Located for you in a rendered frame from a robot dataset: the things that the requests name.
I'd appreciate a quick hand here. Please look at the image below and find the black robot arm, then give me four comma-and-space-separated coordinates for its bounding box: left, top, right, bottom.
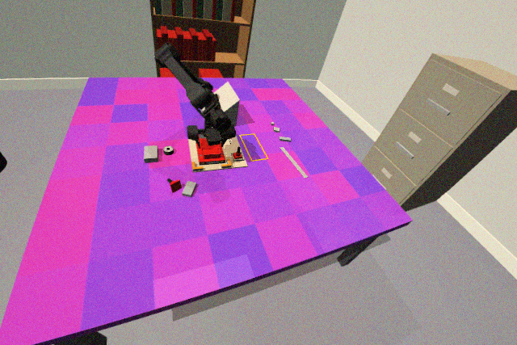
154, 42, 231, 146

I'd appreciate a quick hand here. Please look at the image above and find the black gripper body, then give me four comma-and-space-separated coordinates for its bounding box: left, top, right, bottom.
187, 118, 236, 139

